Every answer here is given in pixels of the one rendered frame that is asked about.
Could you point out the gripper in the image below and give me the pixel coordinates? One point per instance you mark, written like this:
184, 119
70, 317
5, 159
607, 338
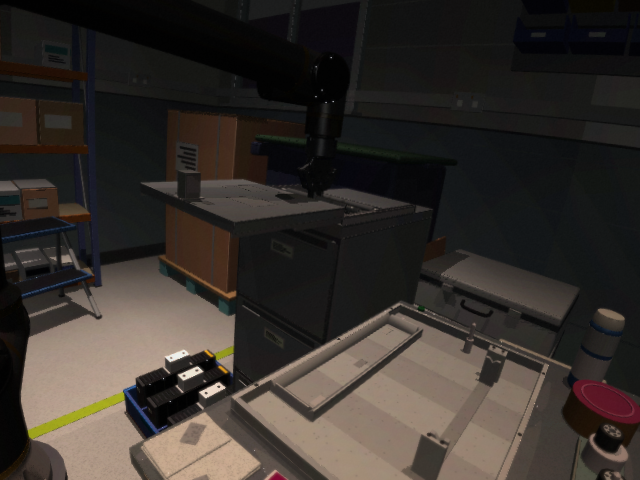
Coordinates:
318, 170

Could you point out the grey drawer knob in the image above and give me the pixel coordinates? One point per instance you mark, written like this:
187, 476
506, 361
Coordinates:
189, 184

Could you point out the grey feed roller black hub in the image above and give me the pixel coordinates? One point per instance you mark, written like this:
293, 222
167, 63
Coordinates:
614, 475
610, 435

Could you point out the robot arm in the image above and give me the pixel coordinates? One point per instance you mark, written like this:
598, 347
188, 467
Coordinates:
200, 50

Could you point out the grey labelled cabinet drawer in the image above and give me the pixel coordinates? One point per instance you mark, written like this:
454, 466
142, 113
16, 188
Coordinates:
285, 280
265, 340

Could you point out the grey filing cabinet body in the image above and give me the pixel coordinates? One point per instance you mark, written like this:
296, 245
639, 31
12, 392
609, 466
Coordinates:
375, 270

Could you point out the grey kit tray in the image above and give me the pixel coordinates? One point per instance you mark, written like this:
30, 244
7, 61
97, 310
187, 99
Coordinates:
380, 395

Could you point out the blue and orange shelf rack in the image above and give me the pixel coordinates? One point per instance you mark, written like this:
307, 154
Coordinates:
85, 150

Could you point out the blue tote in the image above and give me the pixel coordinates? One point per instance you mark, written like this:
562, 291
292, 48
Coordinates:
137, 407

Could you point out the green-grey roller rack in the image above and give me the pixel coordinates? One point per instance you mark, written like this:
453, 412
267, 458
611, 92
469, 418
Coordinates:
582, 460

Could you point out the large brown cardboard crate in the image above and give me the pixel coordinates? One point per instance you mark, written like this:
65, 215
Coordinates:
210, 140

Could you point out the white label sheet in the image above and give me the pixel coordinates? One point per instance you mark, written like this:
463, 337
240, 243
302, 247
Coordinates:
187, 158

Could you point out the small brown cardboard box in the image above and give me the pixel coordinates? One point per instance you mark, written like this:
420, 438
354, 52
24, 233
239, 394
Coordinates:
436, 249

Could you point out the teal wooden pallet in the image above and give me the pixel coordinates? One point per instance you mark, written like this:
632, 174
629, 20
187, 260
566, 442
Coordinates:
200, 290

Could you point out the grey carry case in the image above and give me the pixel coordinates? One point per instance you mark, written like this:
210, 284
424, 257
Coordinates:
520, 290

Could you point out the blue storage bin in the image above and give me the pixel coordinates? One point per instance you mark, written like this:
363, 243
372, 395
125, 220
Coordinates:
597, 35
542, 35

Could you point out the brown cardboard box white label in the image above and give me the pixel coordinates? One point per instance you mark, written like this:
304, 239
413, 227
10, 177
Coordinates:
37, 200

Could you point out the blue and grey step stool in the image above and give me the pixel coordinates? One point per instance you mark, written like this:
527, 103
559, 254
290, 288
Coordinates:
45, 280

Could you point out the pink card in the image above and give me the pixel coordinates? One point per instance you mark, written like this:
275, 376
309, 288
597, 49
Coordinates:
280, 475

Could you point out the beige flat pad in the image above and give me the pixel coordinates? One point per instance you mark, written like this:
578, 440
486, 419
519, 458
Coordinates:
190, 450

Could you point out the white flask with blue rings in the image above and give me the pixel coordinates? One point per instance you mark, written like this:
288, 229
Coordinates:
597, 345

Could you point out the brown tin with red lid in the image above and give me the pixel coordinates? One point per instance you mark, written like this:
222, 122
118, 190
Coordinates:
600, 405

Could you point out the white wall socket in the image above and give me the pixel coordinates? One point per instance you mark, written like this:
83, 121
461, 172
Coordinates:
139, 79
468, 101

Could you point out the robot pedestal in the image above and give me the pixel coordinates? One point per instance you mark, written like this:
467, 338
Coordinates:
40, 465

